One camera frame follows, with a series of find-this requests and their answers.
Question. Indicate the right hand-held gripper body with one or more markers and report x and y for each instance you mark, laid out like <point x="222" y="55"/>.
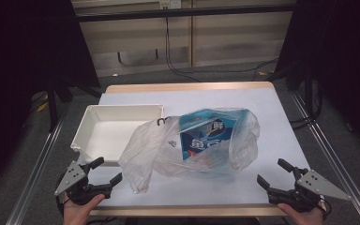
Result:
<point x="309" y="187"/>

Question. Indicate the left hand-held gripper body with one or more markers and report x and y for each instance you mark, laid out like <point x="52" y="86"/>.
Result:
<point x="75" y="187"/>

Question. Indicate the clear plastic bag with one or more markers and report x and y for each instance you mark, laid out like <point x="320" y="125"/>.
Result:
<point x="147" y="150"/>

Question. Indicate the blue snack packet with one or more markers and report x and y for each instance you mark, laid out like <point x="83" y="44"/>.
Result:
<point x="206" y="137"/>

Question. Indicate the person's left hand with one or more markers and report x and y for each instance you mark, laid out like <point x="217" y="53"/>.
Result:
<point x="78" y="214"/>

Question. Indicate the person's right hand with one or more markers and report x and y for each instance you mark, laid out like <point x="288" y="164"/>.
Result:
<point x="307" y="218"/>

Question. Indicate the white plastic box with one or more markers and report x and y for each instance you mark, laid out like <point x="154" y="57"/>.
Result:
<point x="109" y="134"/>

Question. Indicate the white table sheet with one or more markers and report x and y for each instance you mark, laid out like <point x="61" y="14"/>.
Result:
<point x="278" y="131"/>

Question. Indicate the black stand leg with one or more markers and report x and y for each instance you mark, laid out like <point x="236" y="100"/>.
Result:
<point x="308" y="93"/>
<point x="52" y="109"/>

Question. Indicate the yellow floor tape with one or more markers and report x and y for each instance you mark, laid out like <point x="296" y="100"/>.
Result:
<point x="42" y="106"/>

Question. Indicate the wooden table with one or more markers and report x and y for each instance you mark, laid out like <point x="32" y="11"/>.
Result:
<point x="187" y="86"/>

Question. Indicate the black curtain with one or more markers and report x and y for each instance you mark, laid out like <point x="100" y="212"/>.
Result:
<point x="18" y="62"/>
<point x="347" y="56"/>

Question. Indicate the black horizontal bar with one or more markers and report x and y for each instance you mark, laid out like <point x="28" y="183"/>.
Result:
<point x="184" y="13"/>

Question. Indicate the aluminium floor rail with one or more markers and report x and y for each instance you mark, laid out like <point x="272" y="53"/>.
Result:
<point x="337" y="168"/>
<point x="34" y="175"/>

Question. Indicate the white wall socket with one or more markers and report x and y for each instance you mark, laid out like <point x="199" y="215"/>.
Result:
<point x="170" y="3"/>

